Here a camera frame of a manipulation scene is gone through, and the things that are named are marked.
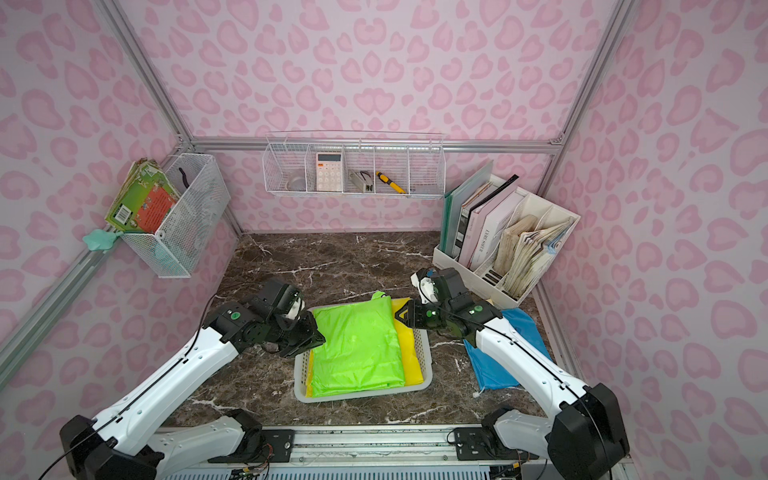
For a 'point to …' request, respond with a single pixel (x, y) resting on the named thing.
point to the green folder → (453, 201)
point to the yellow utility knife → (388, 181)
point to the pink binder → (474, 218)
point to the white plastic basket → (301, 391)
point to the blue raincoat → (489, 375)
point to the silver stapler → (361, 179)
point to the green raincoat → (361, 350)
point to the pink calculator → (329, 171)
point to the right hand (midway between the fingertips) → (398, 315)
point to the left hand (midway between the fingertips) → (328, 333)
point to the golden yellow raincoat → (410, 353)
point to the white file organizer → (503, 239)
